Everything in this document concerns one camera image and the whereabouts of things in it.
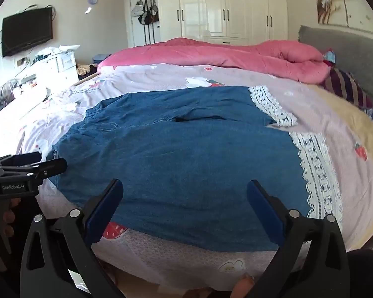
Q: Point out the white door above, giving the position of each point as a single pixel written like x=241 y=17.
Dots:
x=133 y=34

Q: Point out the wall power strip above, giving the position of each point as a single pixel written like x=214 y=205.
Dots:
x=22 y=61

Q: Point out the hanging bags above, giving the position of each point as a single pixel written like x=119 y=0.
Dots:
x=146 y=14

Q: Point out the cream wardrobe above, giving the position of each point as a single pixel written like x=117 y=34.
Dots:
x=236 y=6

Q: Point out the pink strawberry print bed sheet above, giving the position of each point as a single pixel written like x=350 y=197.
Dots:
x=174 y=77

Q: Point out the blue bin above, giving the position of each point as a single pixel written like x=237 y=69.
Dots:
x=98 y=59

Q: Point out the small colourful cloth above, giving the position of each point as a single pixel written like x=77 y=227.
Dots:
x=329 y=56

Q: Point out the blue denim pants lace hems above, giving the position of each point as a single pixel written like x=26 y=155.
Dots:
x=189 y=161

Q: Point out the person's right hand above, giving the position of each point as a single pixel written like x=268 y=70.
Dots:
x=242 y=287

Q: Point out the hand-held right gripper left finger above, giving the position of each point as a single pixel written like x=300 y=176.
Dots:
x=104 y=214

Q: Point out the black wall television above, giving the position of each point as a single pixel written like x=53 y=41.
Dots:
x=26 y=31

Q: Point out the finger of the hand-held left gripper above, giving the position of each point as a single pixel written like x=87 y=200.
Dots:
x=21 y=159
x=49 y=166

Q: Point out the grey padded headboard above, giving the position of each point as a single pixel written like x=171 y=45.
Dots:
x=360 y=56

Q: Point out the striped pillow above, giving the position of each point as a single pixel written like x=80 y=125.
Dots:
x=345 y=87

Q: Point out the person's left hand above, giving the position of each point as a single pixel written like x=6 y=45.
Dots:
x=9 y=215

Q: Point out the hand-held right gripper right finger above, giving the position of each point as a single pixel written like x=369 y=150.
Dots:
x=264 y=211

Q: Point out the pink blanket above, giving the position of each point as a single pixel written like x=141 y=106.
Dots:
x=220 y=52

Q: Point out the beige bed sheet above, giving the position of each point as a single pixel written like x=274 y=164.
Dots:
x=360 y=130

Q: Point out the white drawer cabinet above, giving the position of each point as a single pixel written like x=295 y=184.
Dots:
x=62 y=68

